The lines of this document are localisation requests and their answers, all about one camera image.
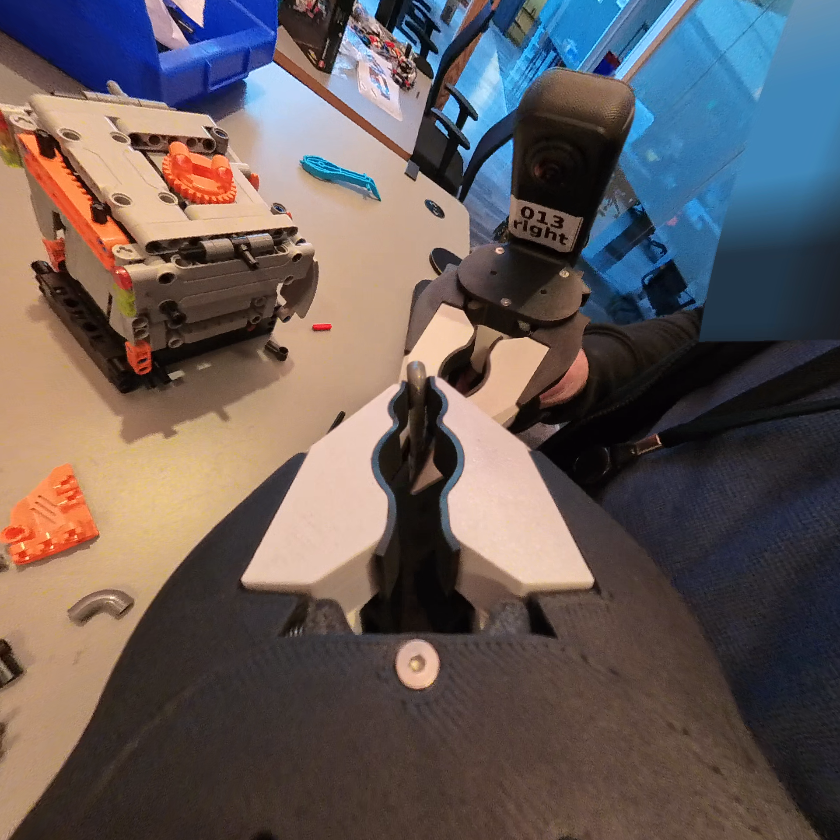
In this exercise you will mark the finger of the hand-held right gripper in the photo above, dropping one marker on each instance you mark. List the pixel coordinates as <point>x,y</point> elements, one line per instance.
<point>519,374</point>
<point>433,348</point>

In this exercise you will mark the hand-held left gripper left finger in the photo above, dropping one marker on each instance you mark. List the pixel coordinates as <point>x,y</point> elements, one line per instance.
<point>315,525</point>

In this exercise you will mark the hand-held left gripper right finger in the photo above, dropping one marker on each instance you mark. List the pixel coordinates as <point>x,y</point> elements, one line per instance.
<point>523,525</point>

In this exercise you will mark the dark grey elbow connector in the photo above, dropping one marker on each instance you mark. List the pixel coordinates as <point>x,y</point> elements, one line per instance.
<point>416,387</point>

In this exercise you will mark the dark grey axle pin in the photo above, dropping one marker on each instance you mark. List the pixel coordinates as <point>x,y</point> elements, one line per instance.
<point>418,453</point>

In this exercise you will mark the grey elbow connector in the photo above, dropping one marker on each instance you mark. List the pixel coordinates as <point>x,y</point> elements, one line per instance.
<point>99,601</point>

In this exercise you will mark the person's right forearm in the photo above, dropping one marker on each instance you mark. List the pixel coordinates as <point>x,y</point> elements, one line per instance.
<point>643,355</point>

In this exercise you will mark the person's right hand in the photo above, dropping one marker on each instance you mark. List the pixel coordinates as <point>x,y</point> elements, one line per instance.
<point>567,383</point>

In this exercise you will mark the window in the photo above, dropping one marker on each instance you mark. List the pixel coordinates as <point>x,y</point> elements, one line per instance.
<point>656,131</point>

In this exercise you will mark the black office chair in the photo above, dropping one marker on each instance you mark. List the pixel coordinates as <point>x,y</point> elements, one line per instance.
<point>453,105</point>

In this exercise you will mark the teal plastic tool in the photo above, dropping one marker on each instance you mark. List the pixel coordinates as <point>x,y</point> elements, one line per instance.
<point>339,175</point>

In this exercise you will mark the orange panel piece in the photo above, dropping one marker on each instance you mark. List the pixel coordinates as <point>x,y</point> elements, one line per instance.
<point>53,519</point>

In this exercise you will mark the grey white toy robot model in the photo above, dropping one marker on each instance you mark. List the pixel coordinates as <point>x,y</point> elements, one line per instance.
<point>158,236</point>

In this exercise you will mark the black short connector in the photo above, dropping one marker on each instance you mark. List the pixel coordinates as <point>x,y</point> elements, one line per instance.
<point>9,663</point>

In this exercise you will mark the blue storage bin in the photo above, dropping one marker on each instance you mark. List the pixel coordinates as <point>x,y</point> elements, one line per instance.
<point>118,40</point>

